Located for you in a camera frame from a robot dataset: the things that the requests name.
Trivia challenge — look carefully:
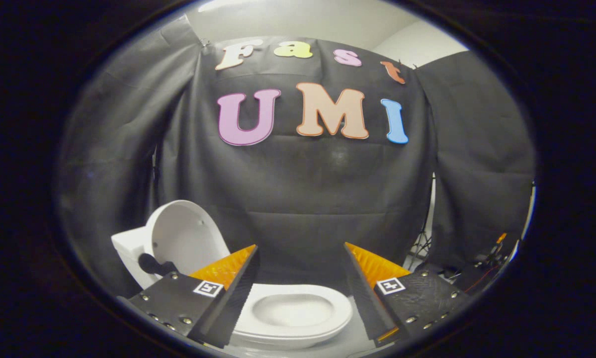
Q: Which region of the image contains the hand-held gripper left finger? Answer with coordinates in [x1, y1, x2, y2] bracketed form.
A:
[128, 244, 260, 349]

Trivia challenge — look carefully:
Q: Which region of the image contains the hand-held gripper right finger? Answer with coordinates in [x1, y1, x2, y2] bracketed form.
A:
[342, 242, 472, 347]

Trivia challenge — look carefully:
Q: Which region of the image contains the white toilet lid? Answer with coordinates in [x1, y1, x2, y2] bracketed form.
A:
[145, 200, 231, 279]

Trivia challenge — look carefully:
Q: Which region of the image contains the black tripod stand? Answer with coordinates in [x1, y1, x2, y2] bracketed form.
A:
[409, 174, 435, 271]

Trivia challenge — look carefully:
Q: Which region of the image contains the black backdrop cloth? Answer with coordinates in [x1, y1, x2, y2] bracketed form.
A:
[415, 50, 536, 271]
[57, 15, 204, 299]
[156, 36, 437, 294]

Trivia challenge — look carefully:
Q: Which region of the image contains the black equipment box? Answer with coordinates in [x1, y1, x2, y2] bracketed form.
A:
[452, 231, 520, 295]

